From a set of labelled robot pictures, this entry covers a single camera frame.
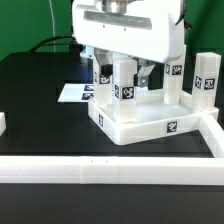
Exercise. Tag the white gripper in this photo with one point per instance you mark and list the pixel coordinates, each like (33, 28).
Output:
(104, 59)

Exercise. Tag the white desk top tray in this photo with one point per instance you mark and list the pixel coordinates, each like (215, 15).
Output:
(155, 119)

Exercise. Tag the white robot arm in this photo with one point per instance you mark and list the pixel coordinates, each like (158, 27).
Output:
(146, 29)

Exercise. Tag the white marker base plate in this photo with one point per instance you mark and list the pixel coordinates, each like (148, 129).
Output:
(76, 93)

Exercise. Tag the white front obstacle rail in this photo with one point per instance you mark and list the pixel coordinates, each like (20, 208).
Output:
(111, 170)

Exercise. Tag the white obstacle rail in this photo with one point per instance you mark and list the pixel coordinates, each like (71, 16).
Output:
(111, 170)
(213, 135)

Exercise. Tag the white right obstacle rail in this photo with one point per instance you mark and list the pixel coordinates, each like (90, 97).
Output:
(213, 135)

